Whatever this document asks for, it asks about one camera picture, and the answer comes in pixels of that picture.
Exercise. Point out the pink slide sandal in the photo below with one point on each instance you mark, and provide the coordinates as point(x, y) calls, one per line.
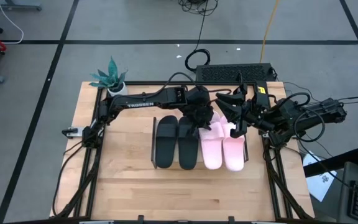
point(211, 149)
point(233, 152)

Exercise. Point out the green plant in white pot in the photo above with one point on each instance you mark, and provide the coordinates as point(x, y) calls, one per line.
point(110, 74)

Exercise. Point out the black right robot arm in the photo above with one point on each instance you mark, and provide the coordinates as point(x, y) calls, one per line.
point(322, 109)

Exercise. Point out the black perforated computer box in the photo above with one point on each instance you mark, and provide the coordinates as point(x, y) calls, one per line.
point(222, 73)

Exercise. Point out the black desk edge bar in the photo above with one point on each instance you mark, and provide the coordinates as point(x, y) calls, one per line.
point(331, 163)

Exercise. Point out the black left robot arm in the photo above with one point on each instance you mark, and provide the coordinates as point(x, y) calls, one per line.
point(166, 96)

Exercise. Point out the black slide sandal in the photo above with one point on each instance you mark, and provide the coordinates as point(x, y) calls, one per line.
point(187, 149)
point(166, 146)

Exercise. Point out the wooden shelf with black frame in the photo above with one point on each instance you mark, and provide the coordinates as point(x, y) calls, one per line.
point(153, 143)

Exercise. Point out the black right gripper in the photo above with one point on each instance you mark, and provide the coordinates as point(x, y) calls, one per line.
point(256, 115)

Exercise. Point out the black table clamp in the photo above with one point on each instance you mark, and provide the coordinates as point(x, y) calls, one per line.
point(140, 219)
point(231, 219)

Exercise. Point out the white paper sheet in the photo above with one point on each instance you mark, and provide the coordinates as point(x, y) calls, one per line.
point(319, 186)

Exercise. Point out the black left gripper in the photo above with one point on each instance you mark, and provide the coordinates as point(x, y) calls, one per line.
point(200, 116)

